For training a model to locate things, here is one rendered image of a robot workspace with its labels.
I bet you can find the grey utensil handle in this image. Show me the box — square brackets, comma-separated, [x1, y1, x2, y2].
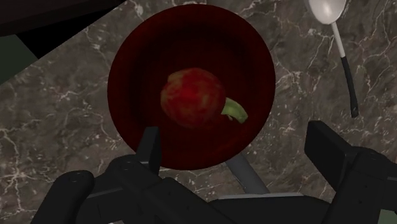
[225, 153, 270, 195]

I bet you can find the dark red bowl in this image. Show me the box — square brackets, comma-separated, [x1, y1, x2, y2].
[107, 4, 277, 171]

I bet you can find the white spoon with black handle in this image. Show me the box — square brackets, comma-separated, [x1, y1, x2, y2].
[304, 0, 359, 118]

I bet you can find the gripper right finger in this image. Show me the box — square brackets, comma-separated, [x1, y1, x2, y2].
[304, 120, 397, 224]

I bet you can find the red apple with green leaf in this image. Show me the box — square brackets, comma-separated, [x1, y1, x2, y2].
[160, 67, 249, 130]

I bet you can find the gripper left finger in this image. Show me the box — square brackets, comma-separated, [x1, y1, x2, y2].
[30, 126, 218, 224]

